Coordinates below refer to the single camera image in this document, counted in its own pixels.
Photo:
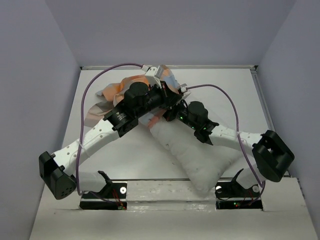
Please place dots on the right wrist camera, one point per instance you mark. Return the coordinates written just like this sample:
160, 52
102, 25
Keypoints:
183, 89

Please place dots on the orange blue checked pillowcase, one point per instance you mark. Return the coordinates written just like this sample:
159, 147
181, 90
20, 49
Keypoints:
111, 95

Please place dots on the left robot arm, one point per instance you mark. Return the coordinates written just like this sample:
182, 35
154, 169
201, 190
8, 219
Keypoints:
59, 170

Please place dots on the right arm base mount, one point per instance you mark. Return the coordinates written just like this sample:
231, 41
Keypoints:
230, 195

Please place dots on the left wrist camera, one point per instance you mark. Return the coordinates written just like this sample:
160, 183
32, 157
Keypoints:
153, 74

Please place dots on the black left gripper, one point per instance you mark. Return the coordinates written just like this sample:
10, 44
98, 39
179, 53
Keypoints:
169, 98

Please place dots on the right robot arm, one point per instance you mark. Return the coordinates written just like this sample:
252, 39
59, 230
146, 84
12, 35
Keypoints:
272, 156

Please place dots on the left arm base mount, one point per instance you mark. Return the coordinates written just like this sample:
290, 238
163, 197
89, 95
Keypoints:
112, 195

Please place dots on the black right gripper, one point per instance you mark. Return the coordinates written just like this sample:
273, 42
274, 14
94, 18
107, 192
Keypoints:
168, 115

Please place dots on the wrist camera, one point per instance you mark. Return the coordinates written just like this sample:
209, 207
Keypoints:
153, 74
183, 89

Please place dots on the white pillow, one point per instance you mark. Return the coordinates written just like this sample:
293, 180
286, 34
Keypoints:
203, 164

